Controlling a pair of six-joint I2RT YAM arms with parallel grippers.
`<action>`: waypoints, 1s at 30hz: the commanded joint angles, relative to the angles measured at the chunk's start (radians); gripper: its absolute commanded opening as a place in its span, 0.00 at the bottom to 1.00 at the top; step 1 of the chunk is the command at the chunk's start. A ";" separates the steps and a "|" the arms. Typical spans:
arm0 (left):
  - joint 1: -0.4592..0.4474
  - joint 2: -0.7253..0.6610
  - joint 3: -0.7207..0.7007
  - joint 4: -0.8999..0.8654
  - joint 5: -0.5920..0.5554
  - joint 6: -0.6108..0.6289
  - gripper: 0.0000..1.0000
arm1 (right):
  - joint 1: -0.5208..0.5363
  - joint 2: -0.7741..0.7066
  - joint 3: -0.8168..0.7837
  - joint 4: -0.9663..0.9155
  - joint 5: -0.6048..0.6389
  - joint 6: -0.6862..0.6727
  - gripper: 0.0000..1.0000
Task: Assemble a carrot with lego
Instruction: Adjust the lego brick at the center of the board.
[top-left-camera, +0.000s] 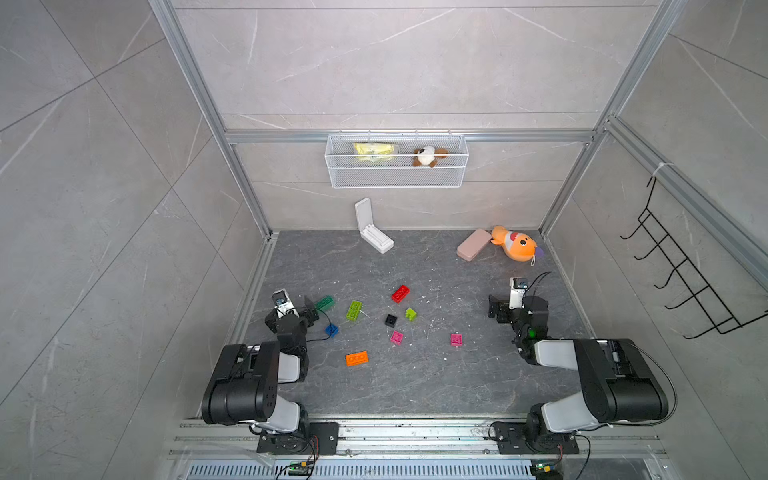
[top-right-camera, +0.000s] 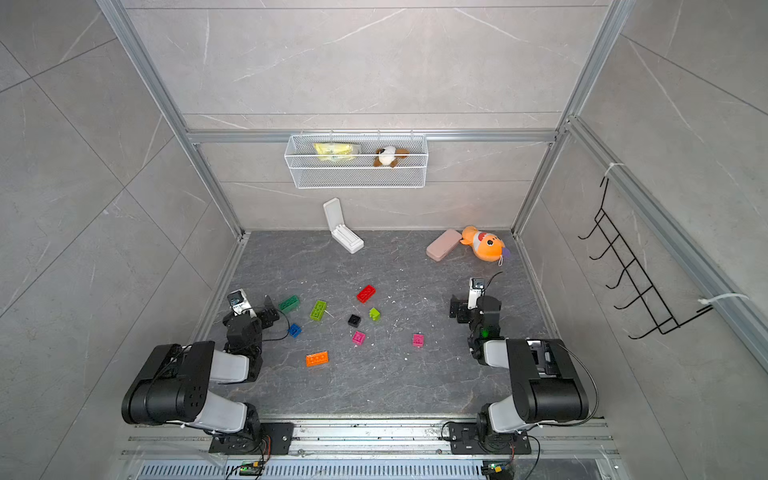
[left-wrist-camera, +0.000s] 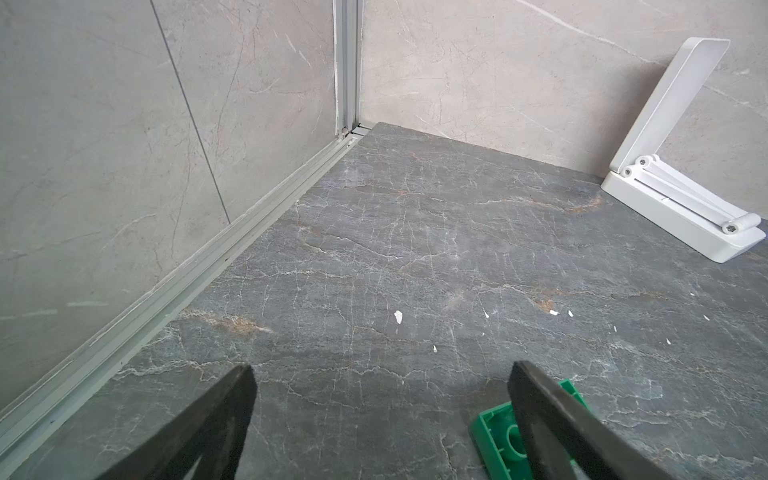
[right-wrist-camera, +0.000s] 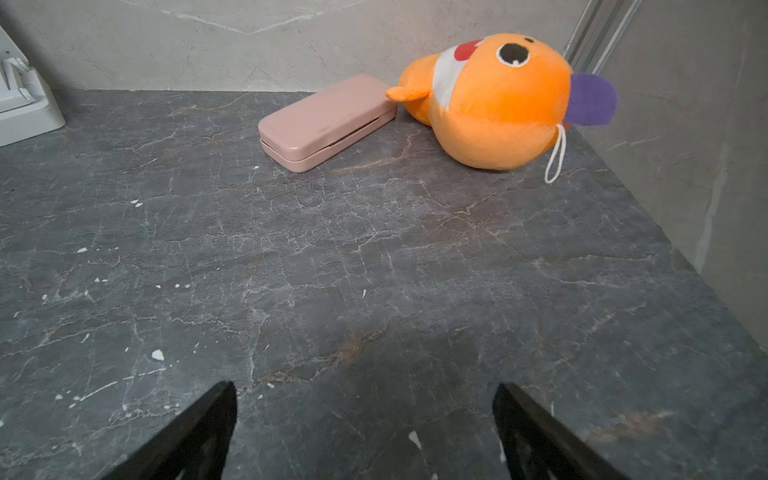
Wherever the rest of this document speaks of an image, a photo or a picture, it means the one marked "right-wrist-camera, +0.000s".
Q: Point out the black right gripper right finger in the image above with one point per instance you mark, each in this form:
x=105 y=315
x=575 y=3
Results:
x=537 y=446

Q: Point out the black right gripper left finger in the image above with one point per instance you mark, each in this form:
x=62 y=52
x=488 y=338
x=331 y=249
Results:
x=194 y=445

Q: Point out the orange plush fish toy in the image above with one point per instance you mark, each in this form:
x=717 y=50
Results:
x=500 y=102

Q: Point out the pink rectangular case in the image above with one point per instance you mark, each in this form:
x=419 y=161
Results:
x=310 y=131

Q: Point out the white open flip box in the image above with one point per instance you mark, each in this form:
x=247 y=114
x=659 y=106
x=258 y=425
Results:
x=28 y=106

